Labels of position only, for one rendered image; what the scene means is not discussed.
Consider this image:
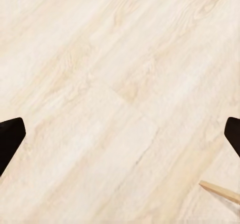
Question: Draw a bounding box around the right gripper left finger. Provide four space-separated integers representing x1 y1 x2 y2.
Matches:
0 117 26 177

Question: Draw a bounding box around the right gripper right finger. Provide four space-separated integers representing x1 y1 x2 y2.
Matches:
224 117 240 157

